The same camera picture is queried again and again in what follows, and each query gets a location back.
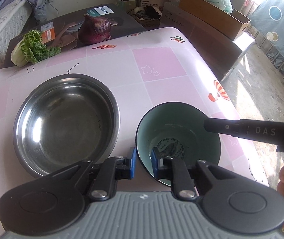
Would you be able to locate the teal ceramic bowl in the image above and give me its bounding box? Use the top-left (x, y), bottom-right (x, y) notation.
top-left (135, 101), bottom-right (222, 177)

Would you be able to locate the long brown cardboard box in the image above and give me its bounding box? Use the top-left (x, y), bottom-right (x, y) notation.
top-left (179, 0), bottom-right (250, 40)

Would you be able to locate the open cardboard box with clutter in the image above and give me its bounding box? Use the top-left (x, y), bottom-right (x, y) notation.
top-left (128, 0), bottom-right (169, 30)

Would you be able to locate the bok choy cabbage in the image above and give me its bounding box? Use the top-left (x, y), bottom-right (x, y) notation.
top-left (11, 30), bottom-right (61, 67)

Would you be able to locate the red onion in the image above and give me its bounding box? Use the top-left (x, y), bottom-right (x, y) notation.
top-left (78, 14), bottom-right (112, 45)

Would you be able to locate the blue circle pattern cloth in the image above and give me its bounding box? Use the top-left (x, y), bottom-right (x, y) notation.
top-left (249, 0), bottom-right (284, 57)

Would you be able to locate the deep steel bowl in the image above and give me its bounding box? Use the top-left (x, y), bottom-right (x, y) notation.
top-left (13, 74), bottom-right (120, 178)

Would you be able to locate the white quilted mattress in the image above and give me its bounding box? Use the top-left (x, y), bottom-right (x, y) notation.
top-left (0, 0), bottom-right (32, 68)

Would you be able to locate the dark Philips appliance box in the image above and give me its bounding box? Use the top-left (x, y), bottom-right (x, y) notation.
top-left (3, 3), bottom-right (147, 68)

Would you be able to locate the pink balloon tablecloth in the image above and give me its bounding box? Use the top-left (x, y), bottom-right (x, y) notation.
top-left (0, 26), bottom-right (270, 239)

